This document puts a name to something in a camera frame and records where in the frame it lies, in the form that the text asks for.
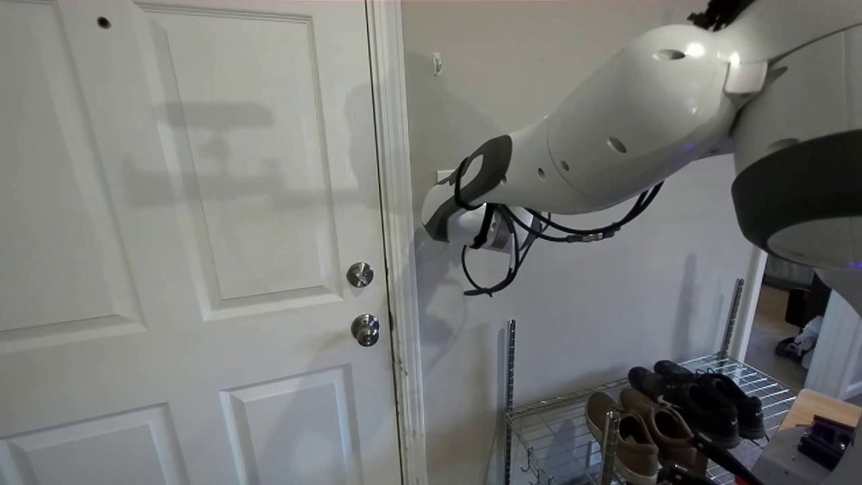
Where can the white panel door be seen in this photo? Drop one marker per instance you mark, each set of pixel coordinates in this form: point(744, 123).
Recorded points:
point(180, 224)

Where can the wooden table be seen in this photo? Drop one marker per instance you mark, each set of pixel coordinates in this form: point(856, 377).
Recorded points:
point(824, 409)

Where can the small black box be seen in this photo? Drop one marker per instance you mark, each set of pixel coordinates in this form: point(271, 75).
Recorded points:
point(826, 443)

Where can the silver door knob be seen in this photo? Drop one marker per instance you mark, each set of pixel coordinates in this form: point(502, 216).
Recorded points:
point(366, 330)

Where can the small wall hook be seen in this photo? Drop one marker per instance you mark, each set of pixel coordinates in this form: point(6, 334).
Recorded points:
point(438, 63)

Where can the silver deadbolt lock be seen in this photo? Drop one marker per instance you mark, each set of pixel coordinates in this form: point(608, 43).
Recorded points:
point(359, 276)

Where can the white cabinet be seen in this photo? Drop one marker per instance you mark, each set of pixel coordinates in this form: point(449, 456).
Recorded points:
point(838, 361)

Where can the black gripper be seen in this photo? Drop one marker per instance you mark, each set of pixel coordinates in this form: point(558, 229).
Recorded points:
point(445, 220)

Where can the white door frame trim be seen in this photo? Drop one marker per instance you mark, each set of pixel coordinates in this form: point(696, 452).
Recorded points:
point(395, 180)

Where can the dark background furniture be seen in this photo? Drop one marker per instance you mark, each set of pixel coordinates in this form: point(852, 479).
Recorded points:
point(803, 297)

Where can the black shoe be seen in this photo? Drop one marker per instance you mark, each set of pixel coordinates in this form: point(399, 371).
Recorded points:
point(701, 409)
point(741, 405)

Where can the tan suede shoe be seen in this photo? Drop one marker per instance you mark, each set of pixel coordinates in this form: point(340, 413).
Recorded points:
point(630, 440)
point(676, 433)

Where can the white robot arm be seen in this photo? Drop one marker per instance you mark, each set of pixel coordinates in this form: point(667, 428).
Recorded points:
point(630, 117)

